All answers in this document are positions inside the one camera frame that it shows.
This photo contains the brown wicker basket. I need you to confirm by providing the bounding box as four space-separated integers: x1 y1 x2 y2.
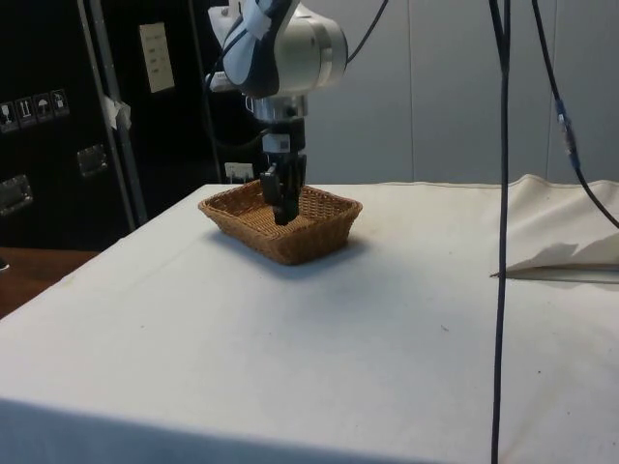
197 179 365 267

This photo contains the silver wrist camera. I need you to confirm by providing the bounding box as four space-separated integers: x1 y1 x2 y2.
207 71 243 95

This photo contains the black cabinet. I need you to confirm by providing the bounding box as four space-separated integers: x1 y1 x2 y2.
0 0 265 253

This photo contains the white socket box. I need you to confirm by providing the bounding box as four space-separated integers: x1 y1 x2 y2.
223 161 254 186

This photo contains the black cable with blue connector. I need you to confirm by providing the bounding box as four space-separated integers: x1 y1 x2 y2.
530 0 619 230

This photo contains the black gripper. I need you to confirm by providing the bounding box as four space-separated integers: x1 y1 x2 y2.
259 119 308 227

